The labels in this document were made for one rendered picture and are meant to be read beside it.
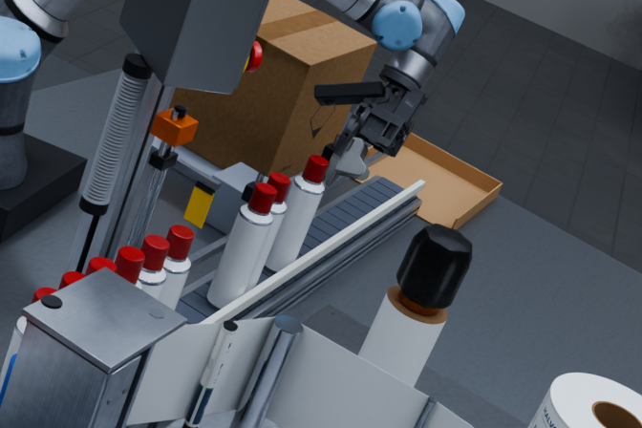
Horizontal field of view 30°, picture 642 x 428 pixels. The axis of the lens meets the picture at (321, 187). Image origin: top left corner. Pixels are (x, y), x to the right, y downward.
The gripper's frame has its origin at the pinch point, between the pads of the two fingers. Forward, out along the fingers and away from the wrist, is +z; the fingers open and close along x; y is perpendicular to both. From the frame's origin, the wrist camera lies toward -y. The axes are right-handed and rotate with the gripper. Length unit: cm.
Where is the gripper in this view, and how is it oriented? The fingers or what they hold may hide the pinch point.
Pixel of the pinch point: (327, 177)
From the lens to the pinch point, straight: 196.1
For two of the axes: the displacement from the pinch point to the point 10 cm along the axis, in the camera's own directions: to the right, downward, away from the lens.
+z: -5.2, 8.5, -0.8
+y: 8.3, 4.8, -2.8
